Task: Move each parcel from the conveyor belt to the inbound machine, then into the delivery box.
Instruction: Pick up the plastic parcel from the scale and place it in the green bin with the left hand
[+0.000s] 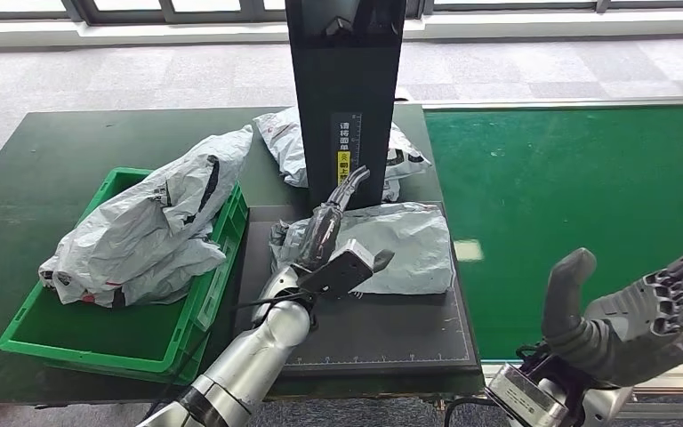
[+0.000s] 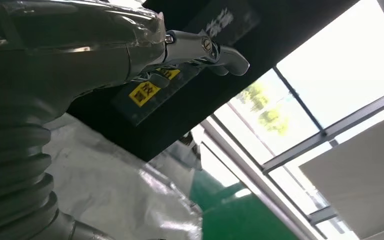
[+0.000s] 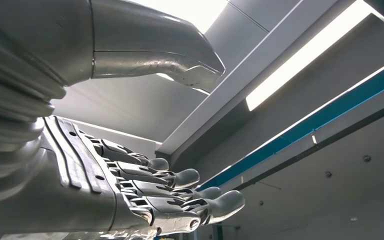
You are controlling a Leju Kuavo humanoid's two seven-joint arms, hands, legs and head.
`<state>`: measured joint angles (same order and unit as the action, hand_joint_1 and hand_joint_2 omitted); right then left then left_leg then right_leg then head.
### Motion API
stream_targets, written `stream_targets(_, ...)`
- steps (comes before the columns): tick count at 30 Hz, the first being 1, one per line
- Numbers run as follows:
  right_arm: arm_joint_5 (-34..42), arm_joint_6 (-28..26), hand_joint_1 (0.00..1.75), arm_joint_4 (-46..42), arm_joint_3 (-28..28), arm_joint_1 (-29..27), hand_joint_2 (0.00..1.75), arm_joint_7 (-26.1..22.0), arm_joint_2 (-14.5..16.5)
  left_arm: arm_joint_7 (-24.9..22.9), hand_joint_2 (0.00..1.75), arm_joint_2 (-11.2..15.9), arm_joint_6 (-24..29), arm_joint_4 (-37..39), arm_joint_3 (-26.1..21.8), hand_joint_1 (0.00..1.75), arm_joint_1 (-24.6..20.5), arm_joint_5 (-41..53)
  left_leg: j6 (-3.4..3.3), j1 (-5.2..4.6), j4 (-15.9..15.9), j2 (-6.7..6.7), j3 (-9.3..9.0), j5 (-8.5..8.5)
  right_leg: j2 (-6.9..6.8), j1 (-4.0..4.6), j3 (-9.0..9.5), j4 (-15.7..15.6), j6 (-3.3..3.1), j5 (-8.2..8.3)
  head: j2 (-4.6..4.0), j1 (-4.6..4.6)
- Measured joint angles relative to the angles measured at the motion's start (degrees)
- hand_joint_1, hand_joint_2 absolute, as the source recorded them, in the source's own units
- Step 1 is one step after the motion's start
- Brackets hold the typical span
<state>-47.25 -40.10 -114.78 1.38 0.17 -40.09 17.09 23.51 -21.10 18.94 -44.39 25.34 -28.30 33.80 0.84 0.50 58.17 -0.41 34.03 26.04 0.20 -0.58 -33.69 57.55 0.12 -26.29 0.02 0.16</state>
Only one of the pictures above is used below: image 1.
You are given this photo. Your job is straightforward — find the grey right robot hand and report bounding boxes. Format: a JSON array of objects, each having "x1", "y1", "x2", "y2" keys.
[{"x1": 542, "y1": 238, "x2": 683, "y2": 389}]

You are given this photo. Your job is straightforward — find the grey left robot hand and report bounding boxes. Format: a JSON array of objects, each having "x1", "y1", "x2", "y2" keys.
[{"x1": 293, "y1": 165, "x2": 397, "y2": 274}]

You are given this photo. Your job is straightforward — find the narrow grey parcel bag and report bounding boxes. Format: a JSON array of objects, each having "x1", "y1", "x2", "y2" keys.
[{"x1": 269, "y1": 202, "x2": 455, "y2": 296}]

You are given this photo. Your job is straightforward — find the grey parcel bag red print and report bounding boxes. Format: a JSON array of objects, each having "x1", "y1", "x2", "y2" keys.
[{"x1": 37, "y1": 235, "x2": 229, "y2": 310}]

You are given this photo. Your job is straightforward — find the large grey parcel bag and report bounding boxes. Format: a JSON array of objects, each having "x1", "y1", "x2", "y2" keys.
[{"x1": 52, "y1": 125, "x2": 254, "y2": 290}]

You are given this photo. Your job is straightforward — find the grey parcel bag black print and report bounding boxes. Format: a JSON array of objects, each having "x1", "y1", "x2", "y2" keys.
[{"x1": 253, "y1": 106, "x2": 433, "y2": 203}]

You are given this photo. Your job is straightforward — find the black inbound scanner machine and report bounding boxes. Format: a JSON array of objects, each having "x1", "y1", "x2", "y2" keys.
[{"x1": 232, "y1": 0, "x2": 484, "y2": 378}]

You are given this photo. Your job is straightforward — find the green conveyor belt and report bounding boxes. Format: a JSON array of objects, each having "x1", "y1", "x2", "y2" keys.
[{"x1": 423, "y1": 106, "x2": 683, "y2": 362}]

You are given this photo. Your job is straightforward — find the black yellow warning label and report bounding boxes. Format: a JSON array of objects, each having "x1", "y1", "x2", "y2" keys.
[{"x1": 330, "y1": 111, "x2": 363, "y2": 187}]

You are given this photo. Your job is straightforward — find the green plastic crate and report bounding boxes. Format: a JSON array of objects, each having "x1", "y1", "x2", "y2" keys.
[{"x1": 0, "y1": 166, "x2": 250, "y2": 387}]

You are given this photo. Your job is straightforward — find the white window sill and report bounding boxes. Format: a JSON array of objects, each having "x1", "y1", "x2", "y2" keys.
[{"x1": 0, "y1": 12, "x2": 683, "y2": 48}]

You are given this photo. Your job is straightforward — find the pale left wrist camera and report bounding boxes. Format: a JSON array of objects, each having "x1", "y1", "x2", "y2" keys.
[{"x1": 299, "y1": 238, "x2": 378, "y2": 300}]

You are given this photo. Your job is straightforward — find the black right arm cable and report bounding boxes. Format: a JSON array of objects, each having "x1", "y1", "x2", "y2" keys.
[{"x1": 443, "y1": 396, "x2": 496, "y2": 427}]

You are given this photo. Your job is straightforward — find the dark window frame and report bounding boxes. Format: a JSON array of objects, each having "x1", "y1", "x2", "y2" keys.
[{"x1": 0, "y1": 0, "x2": 683, "y2": 25}]

